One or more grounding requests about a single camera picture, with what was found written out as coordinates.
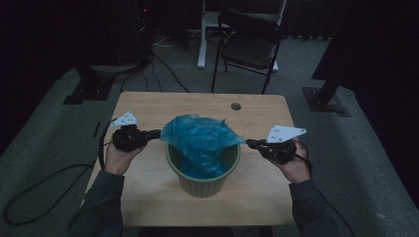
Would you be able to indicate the person's right hand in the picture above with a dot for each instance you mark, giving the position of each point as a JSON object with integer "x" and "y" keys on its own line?
{"x": 294, "y": 169}

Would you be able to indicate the small black floor strip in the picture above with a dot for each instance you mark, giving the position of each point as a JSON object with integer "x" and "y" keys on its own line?
{"x": 97, "y": 129}

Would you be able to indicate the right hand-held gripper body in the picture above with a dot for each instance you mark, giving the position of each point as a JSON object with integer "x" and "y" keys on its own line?
{"x": 280, "y": 151}

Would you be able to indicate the black stand with base plate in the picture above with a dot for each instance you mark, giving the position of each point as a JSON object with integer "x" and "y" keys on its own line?
{"x": 324, "y": 98}
{"x": 89, "y": 89}

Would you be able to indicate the blue plastic trash bag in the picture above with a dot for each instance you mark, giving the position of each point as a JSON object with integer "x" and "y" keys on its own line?
{"x": 197, "y": 138}

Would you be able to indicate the person's left hand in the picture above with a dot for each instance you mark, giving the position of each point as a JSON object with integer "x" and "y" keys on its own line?
{"x": 117, "y": 161}

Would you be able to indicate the black folding chair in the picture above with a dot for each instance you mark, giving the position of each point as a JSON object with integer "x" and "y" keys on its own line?
{"x": 250, "y": 46}

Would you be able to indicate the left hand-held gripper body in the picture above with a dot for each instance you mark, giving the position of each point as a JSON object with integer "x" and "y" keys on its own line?
{"x": 128, "y": 140}

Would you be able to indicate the green ribbed trash bin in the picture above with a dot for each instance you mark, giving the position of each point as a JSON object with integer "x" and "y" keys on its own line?
{"x": 201, "y": 187}

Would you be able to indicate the white desk frame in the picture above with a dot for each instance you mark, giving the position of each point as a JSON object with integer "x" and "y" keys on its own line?
{"x": 202, "y": 39}

